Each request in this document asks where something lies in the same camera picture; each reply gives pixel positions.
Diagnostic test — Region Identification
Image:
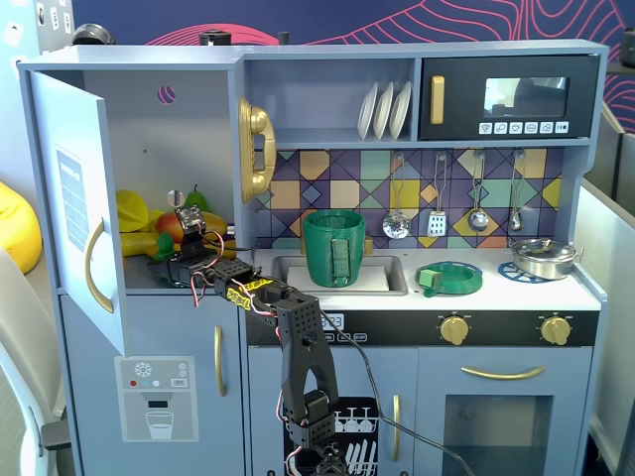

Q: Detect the steel toy pot with lid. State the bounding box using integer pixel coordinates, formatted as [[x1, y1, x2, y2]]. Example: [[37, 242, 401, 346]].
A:
[[505, 237, 583, 281]]

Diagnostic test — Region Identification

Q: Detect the red orange toy mango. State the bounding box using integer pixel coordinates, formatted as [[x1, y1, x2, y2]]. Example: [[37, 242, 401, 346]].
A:
[[155, 210, 188, 245]]

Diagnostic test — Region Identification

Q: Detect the gold toy telephone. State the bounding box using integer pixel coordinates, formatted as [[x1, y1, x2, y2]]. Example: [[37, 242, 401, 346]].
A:
[[237, 96, 278, 204]]

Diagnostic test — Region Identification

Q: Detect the steel toy skimmer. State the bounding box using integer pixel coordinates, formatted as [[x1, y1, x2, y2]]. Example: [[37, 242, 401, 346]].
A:
[[381, 152, 414, 240]]

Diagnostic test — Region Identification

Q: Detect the tall green printed cup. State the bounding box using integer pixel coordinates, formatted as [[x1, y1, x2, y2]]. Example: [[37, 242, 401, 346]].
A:
[[303, 209, 368, 289]]

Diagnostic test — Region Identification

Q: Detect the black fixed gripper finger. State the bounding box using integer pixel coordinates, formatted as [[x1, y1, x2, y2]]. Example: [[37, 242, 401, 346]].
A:
[[147, 260, 173, 288]]

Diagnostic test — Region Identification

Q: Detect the black toy microwave door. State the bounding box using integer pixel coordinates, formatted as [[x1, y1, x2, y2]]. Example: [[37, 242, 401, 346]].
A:
[[419, 55, 600, 142]]

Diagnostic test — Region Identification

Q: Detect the steel toy slotted spatula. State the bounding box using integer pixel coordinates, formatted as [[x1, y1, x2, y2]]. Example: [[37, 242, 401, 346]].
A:
[[427, 152, 448, 238]]

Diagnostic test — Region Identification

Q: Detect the blue shopping list cabinet door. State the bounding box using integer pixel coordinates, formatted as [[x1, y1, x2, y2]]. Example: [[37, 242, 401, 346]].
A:
[[27, 68, 128, 358]]

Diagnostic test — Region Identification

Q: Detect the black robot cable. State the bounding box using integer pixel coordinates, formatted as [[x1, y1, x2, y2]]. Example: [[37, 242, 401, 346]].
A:
[[319, 309, 480, 476]]

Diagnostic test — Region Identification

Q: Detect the steel toy spoon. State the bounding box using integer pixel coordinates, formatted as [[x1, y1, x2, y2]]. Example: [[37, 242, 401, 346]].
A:
[[507, 150, 528, 233]]

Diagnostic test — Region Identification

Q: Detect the blue wooden toy kitchen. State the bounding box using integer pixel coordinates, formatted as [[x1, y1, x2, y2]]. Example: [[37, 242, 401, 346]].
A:
[[17, 38, 610, 476]]

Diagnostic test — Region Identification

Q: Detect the yellow toy banana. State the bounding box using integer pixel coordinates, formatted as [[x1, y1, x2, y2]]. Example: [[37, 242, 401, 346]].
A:
[[120, 210, 165, 259]]

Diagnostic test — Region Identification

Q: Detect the white toy plate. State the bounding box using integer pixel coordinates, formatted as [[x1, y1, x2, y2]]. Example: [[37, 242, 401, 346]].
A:
[[372, 81, 397, 142], [389, 80, 414, 141], [357, 81, 380, 141]]

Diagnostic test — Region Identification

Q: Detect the black helmet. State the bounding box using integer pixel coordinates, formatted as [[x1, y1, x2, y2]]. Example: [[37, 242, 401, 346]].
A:
[[71, 22, 117, 48]]

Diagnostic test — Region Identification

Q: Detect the navy pink-lined backdrop panel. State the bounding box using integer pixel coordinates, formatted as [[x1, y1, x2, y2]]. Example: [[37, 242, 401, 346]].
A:
[[71, 0, 627, 49]]

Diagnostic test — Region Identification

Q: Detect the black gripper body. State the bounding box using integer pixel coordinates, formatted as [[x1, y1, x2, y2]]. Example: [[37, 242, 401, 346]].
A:
[[166, 253, 215, 290]]

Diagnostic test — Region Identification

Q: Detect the yellow bean bag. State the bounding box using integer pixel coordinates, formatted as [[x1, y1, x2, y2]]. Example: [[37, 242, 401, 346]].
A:
[[0, 180, 44, 276]]

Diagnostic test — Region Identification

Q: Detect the blue toy oven door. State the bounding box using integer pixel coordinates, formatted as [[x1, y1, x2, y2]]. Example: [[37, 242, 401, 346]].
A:
[[417, 346, 594, 476]]

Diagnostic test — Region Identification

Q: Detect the yellow orange toy fruit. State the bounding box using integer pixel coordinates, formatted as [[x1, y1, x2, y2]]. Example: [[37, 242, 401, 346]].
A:
[[197, 211, 230, 245]]

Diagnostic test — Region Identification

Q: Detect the steel toy ladle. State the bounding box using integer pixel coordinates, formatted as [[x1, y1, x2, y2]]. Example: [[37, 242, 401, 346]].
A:
[[466, 151, 490, 233]]

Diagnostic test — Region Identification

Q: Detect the gold oven knob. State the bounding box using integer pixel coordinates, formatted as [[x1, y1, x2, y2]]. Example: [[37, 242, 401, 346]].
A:
[[440, 312, 470, 347], [540, 312, 572, 347]]

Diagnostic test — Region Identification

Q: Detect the light grey desk divider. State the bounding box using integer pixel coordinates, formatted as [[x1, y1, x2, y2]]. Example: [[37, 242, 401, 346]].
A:
[[577, 177, 635, 476]]

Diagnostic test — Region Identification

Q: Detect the blue ice dispenser fridge door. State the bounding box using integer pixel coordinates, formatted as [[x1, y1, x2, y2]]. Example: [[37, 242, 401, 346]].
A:
[[59, 295, 241, 476]]

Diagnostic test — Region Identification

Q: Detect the grey office chair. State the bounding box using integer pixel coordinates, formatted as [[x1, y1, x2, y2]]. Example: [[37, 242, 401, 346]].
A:
[[0, 245, 71, 476]]

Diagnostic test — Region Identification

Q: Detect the grey toy sink basin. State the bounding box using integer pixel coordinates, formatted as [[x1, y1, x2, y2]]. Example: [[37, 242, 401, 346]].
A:
[[271, 254, 410, 298]]

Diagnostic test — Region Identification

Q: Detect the blue toy dishwasher door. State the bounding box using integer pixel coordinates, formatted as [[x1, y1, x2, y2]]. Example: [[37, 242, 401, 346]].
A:
[[246, 346, 420, 476]]

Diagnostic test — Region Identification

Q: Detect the green toy pear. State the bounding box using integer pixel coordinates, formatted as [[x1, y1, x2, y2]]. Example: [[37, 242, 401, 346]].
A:
[[184, 183, 212, 215]]

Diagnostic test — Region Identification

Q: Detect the shallow green printed dish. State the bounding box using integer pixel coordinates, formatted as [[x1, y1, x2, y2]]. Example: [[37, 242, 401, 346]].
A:
[[415, 261, 484, 298]]

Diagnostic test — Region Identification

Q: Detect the yellow ridged toy fruit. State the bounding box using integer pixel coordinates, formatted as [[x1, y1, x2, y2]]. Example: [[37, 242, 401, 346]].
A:
[[116, 189, 151, 235]]

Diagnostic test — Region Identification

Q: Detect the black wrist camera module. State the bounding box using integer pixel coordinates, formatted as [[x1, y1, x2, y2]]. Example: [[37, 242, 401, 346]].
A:
[[175, 204, 209, 260]]

